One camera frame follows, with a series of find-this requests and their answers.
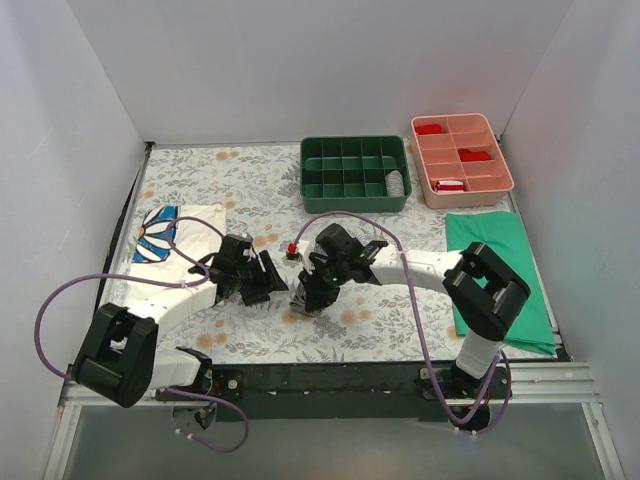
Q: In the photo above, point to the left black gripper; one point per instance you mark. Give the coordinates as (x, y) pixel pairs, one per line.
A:
(257, 283)

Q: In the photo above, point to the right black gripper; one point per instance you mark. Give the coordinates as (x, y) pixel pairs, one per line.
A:
(317, 279)

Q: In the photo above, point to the grey striped underwear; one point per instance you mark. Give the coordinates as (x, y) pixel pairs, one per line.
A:
(394, 184)
(297, 302)

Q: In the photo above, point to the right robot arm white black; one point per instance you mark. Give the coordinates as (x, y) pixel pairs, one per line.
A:
(486, 291)

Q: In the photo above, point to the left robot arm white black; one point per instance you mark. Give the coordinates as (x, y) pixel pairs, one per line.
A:
(119, 358)

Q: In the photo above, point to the rolled grey striped underwear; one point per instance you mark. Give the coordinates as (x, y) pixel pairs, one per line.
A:
(394, 184)

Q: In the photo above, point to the white cloth with blue flower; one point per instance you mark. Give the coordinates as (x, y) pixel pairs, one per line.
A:
(171, 239)

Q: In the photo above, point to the floral patterned table mat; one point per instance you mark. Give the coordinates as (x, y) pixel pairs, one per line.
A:
(259, 188)

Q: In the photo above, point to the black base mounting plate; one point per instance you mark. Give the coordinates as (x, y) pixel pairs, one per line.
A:
(395, 390)

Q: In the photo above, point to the dark green divided organizer tray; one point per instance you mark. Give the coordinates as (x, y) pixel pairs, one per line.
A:
(348, 173)

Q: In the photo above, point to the red white rolled cloth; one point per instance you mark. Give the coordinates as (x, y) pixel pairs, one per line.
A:
(449, 185)

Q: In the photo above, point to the pink divided organizer tray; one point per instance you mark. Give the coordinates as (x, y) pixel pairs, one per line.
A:
(459, 161)

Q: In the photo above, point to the red rolled cloth top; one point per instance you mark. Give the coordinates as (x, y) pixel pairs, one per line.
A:
(429, 129)

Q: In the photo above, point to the red rolled cloth middle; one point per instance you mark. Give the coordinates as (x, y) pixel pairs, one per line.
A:
(467, 155)

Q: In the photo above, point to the green folded cloth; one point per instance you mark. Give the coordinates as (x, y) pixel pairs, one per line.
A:
(504, 233)

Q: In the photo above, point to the aluminium frame rail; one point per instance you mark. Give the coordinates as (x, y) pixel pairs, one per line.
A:
(541, 383)

